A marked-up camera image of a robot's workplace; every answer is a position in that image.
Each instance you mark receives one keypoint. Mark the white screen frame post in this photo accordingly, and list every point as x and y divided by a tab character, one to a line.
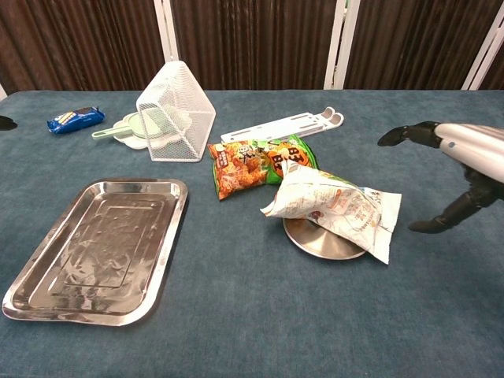
2	92
167	31
484	59
340	43

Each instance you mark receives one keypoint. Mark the blue felt table cover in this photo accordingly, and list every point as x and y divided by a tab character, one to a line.
252	315

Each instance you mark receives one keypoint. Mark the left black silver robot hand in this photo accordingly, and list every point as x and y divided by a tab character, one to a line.
6	123

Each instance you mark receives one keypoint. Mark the round steel plate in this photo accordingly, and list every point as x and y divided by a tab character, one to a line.
323	246

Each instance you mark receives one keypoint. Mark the green plastic scoop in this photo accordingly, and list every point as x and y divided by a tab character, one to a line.
104	134

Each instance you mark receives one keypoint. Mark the rectangular steel tray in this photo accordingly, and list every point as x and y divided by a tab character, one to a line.
98	252

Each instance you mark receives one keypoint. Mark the white patterned snack bag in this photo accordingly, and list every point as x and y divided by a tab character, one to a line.
334	204

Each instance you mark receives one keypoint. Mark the orange green snack bag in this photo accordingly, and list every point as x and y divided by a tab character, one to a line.
240	169

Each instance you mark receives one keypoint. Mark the white flower-shaped dish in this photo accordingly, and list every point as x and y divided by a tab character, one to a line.
134	142

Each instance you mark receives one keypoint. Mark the brown slatted screen panel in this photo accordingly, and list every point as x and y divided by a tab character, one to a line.
78	43
413	43
497	76
252	43

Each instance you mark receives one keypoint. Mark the blue cookie packet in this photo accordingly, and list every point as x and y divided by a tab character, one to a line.
75	120

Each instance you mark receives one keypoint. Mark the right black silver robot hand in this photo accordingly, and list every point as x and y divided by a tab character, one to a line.
476	145

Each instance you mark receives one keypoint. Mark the white folding stand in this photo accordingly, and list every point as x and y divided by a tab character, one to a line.
283	126

